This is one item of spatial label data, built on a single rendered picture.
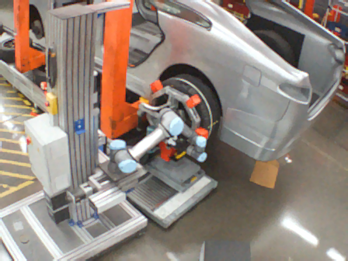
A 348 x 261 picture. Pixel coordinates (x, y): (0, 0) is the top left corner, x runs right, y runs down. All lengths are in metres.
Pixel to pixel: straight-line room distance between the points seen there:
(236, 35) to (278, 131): 0.85
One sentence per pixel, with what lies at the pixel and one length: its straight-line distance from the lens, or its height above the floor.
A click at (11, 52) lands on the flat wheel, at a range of 5.87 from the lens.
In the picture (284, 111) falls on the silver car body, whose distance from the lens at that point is 2.91.
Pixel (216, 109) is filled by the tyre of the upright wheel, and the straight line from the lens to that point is 3.26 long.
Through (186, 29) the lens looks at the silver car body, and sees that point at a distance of 3.18.
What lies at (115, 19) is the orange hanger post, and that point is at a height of 1.73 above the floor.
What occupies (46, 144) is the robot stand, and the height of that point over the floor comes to 1.22.
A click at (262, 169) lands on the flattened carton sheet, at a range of 4.34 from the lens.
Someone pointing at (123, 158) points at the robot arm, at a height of 1.03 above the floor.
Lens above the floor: 2.67
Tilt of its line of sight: 35 degrees down
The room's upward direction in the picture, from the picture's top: 8 degrees clockwise
